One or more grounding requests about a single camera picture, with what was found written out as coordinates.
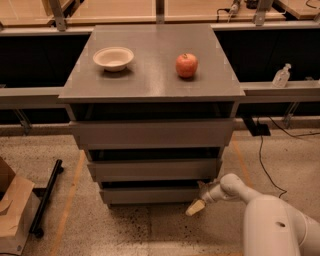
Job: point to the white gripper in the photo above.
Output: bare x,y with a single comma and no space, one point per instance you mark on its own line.
207,194

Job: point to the grey bottom drawer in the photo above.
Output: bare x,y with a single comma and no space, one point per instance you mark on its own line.
149,195

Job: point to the grey drawer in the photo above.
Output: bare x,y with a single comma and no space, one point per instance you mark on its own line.
152,134
154,170
149,195

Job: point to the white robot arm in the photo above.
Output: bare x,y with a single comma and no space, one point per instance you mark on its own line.
271,226

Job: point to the grey middle drawer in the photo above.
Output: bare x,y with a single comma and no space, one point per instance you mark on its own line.
154,170

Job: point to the grey drawer cabinet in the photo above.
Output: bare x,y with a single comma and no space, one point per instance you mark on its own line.
152,107

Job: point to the grey top drawer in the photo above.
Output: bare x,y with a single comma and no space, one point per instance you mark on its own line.
152,134

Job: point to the red apple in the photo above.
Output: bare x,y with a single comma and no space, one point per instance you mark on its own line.
186,65

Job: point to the clear sanitizer bottle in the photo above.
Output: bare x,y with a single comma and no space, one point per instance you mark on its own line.
282,76

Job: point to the black metal bar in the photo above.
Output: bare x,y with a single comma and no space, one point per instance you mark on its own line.
43,195

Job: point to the white paper bowl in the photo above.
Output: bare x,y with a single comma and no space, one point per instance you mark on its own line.
113,59

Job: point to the brown cardboard box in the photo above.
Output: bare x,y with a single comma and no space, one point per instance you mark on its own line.
18,206

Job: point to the black floor bracket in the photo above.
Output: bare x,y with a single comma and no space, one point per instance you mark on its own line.
255,127

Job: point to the grey metal rail frame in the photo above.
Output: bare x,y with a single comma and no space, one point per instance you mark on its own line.
33,96

